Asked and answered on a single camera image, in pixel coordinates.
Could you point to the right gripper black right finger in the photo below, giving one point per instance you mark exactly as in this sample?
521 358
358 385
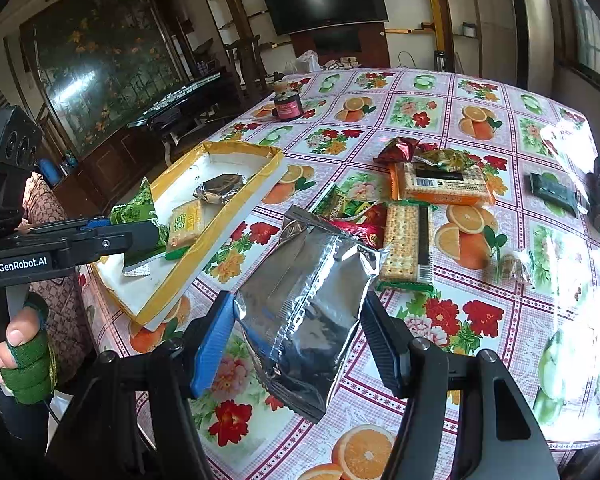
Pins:
388 339

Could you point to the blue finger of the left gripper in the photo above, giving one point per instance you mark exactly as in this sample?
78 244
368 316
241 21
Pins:
105 238

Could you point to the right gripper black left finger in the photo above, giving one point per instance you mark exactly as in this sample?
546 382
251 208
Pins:
209 340

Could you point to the green leaf snack bag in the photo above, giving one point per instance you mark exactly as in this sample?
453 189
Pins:
140 208

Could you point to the green strip cracker pack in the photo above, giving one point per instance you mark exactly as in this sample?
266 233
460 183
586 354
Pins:
408 264

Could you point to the yellow green cracker pack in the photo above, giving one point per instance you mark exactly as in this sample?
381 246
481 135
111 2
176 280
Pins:
186 226

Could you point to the silver foil snack bag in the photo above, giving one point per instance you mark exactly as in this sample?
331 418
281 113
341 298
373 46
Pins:
300 308

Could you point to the small red snack packet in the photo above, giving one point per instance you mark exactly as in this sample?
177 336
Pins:
369 227

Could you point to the small silver foil packet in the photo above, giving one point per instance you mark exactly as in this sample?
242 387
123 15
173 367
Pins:
220 189

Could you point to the green pea snack bag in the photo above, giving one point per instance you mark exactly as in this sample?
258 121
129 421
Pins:
336 205

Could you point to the orange cracker pack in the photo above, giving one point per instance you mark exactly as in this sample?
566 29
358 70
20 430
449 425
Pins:
432 185

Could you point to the left hand green glove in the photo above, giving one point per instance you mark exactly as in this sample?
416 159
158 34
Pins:
33 379

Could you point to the yellow cardboard tray box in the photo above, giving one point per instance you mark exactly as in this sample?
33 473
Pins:
147 299

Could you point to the black glass side table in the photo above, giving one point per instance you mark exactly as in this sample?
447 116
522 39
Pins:
185 105

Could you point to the floral fruit tablecloth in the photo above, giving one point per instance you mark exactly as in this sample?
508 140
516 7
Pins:
513 277

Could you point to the floral painting panel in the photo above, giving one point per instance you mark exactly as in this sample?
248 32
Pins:
100 64

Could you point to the red foil candy pack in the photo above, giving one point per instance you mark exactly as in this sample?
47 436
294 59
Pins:
403 149

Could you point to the dark green flat packet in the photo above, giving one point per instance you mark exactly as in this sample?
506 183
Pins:
557 197

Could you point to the pink labelled glass jar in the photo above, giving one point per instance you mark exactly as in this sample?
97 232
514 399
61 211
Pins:
287 106

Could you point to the dark wooden chair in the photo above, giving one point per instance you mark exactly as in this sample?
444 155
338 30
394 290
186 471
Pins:
248 69

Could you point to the white plastic bag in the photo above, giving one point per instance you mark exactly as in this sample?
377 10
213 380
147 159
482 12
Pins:
306 63

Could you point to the barred window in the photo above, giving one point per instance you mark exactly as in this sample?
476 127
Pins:
582 39

